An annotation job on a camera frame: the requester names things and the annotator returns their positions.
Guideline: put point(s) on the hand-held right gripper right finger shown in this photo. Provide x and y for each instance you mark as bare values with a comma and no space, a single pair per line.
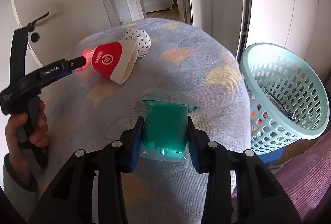
193,146

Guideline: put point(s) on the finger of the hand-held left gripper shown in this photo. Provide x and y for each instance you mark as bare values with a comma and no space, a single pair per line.
67,73
77,61

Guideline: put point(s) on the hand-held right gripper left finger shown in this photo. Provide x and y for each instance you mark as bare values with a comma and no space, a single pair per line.
137,144

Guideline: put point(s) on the red and white paper cup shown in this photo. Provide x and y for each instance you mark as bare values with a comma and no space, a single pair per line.
108,58

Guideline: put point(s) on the green zip bag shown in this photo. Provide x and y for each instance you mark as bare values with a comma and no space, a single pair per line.
165,125

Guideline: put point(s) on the blue drink carton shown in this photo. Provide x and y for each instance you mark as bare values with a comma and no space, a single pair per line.
284,110

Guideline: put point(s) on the mint plastic basket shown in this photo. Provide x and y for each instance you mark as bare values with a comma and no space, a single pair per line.
314,133

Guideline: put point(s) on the person's left forearm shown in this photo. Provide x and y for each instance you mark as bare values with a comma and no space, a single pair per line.
15,182

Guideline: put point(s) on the person's left hand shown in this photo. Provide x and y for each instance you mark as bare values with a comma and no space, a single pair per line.
13,136

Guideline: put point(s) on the black door lock knob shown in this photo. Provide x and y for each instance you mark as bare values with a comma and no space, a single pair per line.
34,37

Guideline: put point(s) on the white polka dot cloth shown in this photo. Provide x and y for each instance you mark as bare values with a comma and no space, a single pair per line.
141,38

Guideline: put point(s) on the scallop patterned tablecloth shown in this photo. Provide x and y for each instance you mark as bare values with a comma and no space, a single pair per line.
181,71

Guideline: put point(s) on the pink quilted blanket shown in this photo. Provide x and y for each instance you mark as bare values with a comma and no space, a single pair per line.
302,175

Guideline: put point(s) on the white wardrobe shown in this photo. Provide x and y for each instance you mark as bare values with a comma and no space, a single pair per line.
271,7

